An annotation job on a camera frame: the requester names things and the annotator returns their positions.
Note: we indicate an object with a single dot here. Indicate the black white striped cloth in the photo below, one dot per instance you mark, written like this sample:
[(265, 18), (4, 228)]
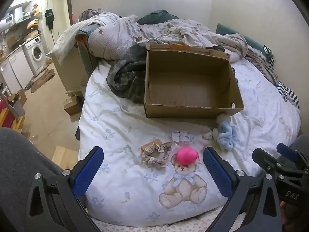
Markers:
[(289, 95)]

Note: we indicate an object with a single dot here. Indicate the brown cardboard box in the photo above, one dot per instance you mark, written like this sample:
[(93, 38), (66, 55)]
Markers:
[(188, 87)]

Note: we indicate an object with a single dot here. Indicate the person's grey pants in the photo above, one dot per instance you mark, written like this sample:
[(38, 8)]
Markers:
[(19, 162)]

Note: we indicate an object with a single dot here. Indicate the brown patterned pillow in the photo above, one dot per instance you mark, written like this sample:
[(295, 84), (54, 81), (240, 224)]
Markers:
[(90, 14)]

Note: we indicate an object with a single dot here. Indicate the beige lace scrunchie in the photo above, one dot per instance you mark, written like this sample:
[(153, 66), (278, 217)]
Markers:
[(151, 161)]

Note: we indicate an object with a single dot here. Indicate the white washing machine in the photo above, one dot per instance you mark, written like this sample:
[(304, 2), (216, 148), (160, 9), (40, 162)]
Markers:
[(36, 50)]

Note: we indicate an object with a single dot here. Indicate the person's right hand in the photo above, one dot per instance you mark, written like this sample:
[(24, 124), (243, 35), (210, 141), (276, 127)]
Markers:
[(284, 211)]

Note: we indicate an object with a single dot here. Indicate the pink soft toy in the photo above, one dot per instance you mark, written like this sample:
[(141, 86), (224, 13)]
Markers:
[(187, 156)]

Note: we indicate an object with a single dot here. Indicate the light wooden bedside cabinet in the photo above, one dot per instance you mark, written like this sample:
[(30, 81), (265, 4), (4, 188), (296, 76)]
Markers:
[(72, 70)]

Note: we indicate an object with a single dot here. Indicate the green white checkered cloth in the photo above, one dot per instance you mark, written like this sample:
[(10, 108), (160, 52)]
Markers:
[(268, 53)]

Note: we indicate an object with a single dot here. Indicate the beige patterned bed sheet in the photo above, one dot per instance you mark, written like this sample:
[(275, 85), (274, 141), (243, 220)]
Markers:
[(157, 226)]

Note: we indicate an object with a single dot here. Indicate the crumpled floral duvet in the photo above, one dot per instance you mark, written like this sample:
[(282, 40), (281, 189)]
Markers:
[(115, 36)]

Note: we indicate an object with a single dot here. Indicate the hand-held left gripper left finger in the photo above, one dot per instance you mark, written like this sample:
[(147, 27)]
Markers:
[(89, 171)]

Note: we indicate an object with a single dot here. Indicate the teal pillow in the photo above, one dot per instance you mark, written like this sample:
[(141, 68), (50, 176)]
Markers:
[(229, 31)]

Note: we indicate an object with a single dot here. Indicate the white teddy print quilt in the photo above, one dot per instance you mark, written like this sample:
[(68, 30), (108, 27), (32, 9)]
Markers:
[(120, 125)]

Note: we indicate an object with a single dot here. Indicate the small white fluffy piece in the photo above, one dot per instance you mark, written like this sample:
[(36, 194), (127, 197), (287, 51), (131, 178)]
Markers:
[(207, 135)]

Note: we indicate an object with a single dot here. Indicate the cluttered kitchen shelf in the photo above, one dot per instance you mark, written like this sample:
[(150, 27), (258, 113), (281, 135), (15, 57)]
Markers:
[(21, 17)]

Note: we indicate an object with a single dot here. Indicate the brown floor mat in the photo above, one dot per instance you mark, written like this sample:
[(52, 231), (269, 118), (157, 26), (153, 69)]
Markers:
[(44, 77)]

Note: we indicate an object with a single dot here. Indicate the white fluffy pompom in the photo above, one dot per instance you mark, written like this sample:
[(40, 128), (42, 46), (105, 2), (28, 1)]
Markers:
[(222, 119)]

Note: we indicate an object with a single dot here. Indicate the brown paper card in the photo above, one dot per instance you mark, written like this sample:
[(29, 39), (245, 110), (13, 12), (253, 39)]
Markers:
[(150, 145)]

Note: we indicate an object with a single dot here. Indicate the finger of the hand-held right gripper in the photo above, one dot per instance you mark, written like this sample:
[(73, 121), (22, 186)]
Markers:
[(263, 159), (286, 149)]

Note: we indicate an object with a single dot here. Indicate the dark green cloth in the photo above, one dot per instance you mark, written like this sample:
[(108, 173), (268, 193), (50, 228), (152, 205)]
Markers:
[(157, 17)]

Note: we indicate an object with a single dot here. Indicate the light blue fluffy scrunchie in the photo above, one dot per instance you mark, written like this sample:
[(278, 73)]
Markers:
[(224, 140)]

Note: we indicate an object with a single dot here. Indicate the clear plastic bag with labels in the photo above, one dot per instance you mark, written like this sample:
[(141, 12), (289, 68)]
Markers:
[(181, 136)]

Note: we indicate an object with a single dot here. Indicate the patterned knit blanket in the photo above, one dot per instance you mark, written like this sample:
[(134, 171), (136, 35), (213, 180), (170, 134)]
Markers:
[(263, 65)]

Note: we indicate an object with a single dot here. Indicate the red and yellow crate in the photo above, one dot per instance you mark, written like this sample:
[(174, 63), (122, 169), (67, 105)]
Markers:
[(7, 118)]

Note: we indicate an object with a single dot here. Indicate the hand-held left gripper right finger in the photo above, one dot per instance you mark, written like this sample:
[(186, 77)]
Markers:
[(217, 174)]

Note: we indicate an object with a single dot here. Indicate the white kitchen cabinet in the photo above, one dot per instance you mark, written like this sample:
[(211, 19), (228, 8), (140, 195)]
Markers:
[(14, 67)]

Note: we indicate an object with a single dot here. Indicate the black hanging bag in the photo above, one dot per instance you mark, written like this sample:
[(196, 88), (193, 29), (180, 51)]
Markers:
[(49, 19)]

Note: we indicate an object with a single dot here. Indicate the small cardboard box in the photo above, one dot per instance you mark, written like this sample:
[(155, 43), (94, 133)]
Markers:
[(72, 106)]

